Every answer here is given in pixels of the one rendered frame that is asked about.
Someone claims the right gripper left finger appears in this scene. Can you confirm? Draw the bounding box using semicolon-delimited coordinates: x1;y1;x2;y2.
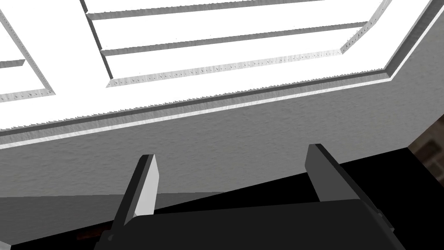
110;154;160;233

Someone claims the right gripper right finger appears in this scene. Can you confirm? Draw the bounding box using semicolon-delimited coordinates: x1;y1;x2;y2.
304;143;362;203

